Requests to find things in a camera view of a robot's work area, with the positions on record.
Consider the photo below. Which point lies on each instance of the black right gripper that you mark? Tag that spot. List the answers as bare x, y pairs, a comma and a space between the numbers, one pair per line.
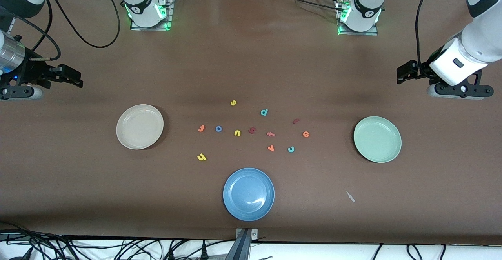
31, 71

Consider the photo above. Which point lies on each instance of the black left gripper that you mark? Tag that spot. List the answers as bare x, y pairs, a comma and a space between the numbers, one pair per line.
422, 70

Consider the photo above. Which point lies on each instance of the yellow foam letter h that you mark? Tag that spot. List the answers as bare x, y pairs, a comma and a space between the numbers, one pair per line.
203, 157

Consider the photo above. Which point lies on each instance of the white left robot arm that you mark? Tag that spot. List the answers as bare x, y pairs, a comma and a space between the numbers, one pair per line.
482, 36

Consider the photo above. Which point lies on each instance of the green plate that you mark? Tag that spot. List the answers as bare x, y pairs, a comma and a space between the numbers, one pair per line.
377, 139

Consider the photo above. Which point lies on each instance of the beige plate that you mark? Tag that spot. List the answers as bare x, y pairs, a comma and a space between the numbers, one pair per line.
140, 126

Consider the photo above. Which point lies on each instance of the brown table cover sheet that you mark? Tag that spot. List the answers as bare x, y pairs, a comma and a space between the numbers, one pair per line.
78, 197

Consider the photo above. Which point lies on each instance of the small grey paper scrap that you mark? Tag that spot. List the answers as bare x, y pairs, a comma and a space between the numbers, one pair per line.
350, 196

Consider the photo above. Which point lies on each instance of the dark red angular foam letter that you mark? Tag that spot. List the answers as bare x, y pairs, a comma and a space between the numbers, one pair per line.
252, 130

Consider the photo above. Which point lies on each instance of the blue plate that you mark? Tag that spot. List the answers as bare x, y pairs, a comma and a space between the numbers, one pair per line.
248, 194

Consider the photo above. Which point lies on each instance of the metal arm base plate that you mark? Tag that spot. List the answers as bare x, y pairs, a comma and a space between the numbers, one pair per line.
364, 33
170, 15

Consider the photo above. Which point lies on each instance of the aluminium frame rail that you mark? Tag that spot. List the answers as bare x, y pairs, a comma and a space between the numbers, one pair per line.
11, 24

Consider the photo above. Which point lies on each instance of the metal mounting bracket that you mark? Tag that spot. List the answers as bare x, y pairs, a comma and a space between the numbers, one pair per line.
255, 234

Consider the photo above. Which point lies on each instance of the grey camera mount pole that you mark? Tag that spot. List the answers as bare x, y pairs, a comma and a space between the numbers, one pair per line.
241, 248

